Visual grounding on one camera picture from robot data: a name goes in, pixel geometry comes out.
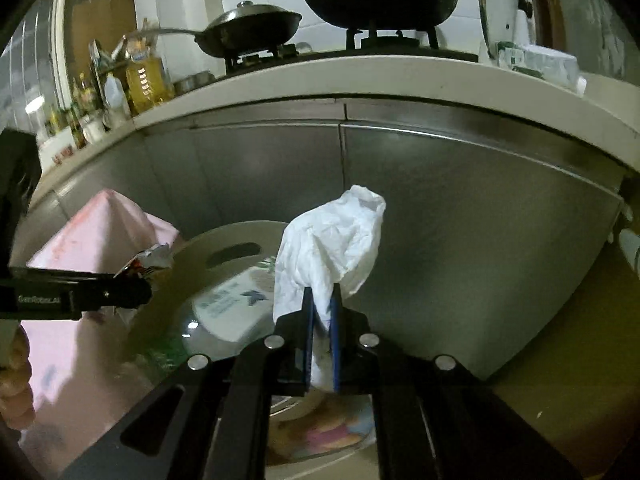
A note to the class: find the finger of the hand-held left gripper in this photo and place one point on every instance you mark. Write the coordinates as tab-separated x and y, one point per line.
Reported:
115	292

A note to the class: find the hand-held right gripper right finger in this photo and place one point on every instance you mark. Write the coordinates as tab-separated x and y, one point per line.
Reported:
336	340

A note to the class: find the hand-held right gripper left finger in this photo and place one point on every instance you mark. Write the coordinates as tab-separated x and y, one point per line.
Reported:
309	340

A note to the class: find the white plastic bag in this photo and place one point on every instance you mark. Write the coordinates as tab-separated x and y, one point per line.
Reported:
330	245

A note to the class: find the beige plastic bin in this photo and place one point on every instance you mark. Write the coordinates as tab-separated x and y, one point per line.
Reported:
220	235

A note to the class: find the person's left hand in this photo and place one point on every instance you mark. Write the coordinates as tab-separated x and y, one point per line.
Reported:
15	380

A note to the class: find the pink floral tablecloth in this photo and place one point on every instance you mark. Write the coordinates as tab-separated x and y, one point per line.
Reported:
75	360

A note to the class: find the white cup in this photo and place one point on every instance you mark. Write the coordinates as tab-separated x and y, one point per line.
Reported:
92	130

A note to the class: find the row of sauce bottles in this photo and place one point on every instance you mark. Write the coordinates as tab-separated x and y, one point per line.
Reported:
75	105

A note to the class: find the white plastic jug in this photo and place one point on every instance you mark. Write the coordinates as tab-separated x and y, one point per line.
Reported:
116	95

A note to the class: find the large cooking oil bottle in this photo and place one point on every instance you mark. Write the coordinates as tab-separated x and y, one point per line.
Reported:
145	80

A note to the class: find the steel kitchen counter cabinet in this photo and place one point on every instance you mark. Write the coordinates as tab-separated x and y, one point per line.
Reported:
450	210

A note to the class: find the steel bowl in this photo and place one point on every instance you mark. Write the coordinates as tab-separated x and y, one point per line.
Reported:
192	80

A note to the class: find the lidded steel wok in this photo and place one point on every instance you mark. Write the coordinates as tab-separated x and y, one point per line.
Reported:
255	22

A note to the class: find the black gas stove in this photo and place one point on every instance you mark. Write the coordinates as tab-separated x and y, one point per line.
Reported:
350	47

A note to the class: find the white plastic packet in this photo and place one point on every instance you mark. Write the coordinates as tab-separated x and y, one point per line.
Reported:
542	62

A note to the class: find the glass pot lid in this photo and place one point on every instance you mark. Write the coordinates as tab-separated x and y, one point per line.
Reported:
502	10

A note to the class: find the wooden framed glass door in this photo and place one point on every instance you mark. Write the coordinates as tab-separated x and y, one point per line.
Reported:
585	10

